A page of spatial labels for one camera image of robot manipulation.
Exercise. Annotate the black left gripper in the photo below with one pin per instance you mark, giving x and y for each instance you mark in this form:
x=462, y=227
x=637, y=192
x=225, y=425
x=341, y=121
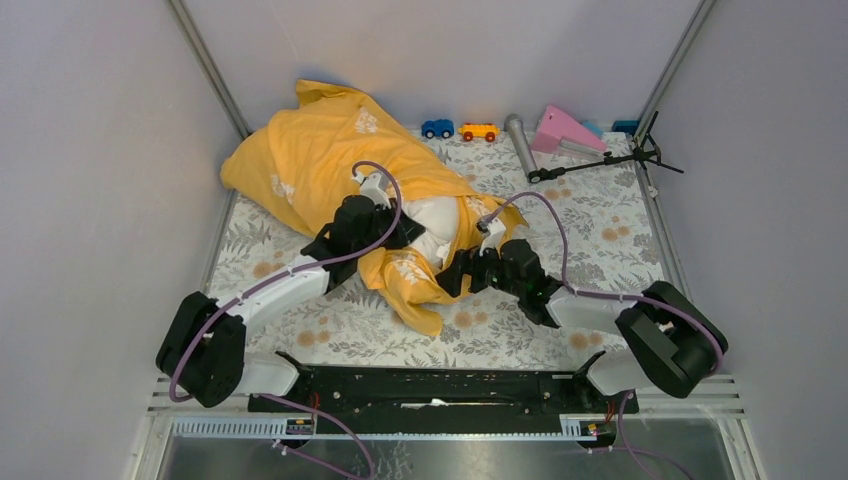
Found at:
x=405, y=233

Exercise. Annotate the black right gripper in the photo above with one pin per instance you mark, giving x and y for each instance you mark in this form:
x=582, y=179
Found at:
x=466, y=261

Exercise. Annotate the white pillow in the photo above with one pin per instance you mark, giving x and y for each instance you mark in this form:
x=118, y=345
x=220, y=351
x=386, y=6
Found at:
x=440, y=218

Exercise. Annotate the yellow and blue pillowcase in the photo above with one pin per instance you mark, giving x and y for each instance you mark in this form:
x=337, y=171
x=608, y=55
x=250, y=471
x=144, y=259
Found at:
x=300, y=167

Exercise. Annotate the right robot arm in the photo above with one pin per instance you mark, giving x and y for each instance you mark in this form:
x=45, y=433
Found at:
x=671, y=345

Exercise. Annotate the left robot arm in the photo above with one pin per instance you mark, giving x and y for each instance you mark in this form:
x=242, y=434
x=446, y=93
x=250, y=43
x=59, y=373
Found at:
x=204, y=352

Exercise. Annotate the blue toy car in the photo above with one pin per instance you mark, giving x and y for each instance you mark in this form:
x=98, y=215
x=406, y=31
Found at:
x=437, y=128

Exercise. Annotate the yellow toy car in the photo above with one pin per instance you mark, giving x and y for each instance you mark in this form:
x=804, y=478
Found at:
x=487, y=132

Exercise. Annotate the floral table mat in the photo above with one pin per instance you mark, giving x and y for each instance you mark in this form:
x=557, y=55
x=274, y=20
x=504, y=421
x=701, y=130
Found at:
x=590, y=229

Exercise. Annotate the grey metal cylinder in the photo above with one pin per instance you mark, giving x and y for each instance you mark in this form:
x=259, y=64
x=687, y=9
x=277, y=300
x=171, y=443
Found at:
x=514, y=127

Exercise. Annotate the pink wedge block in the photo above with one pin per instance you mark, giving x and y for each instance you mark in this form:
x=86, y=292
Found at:
x=557, y=130

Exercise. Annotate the teal block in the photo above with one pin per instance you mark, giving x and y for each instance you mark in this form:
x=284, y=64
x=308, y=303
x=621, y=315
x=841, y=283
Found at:
x=595, y=129

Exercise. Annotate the black mini tripod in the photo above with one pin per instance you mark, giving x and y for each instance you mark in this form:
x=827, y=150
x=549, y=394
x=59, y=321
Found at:
x=645, y=151

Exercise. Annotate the blue block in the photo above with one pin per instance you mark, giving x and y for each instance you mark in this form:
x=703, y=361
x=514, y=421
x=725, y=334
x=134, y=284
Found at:
x=629, y=127

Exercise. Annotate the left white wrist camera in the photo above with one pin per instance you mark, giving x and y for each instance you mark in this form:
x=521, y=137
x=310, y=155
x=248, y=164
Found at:
x=374, y=187

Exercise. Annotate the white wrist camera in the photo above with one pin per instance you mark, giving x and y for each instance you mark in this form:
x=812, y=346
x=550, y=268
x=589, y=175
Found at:
x=374, y=187
x=492, y=231

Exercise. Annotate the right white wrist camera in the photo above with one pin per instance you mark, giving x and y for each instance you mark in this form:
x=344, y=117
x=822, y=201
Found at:
x=492, y=231

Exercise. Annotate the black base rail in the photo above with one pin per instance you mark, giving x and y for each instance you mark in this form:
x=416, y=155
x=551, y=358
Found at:
x=391, y=400

